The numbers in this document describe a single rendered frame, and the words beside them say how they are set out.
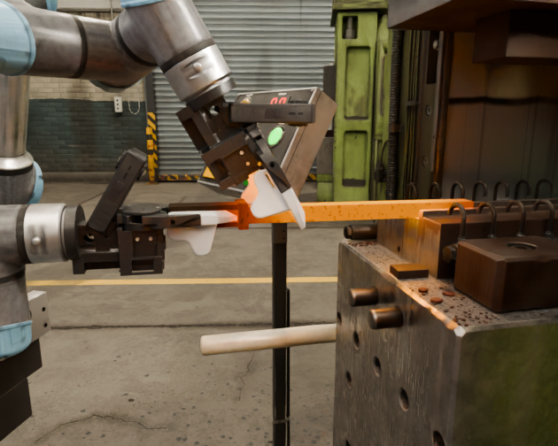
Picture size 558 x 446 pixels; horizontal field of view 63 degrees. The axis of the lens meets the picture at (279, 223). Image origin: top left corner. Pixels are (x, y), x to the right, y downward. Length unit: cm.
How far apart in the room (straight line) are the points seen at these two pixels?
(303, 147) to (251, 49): 759
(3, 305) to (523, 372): 61
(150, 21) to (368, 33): 506
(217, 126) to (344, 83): 492
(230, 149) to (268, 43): 807
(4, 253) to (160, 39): 31
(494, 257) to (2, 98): 89
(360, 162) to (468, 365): 508
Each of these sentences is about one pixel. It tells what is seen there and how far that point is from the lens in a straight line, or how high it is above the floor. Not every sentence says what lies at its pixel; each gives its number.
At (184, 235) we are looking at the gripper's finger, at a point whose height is 98.
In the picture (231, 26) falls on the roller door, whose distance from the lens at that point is 871.
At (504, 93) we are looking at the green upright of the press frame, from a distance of 101.
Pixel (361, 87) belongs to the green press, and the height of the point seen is 149.
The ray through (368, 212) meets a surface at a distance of 66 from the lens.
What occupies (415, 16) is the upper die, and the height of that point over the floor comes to 127.
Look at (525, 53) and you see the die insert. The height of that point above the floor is 121.
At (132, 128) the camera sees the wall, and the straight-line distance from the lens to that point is 889.
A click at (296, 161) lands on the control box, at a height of 103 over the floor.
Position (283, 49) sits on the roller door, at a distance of 863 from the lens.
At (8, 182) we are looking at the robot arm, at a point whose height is 100.
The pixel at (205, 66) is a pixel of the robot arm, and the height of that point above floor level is 119.
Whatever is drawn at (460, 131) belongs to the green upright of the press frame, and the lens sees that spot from 95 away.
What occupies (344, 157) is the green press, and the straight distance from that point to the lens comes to 554.
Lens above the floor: 113
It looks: 13 degrees down
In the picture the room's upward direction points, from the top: straight up
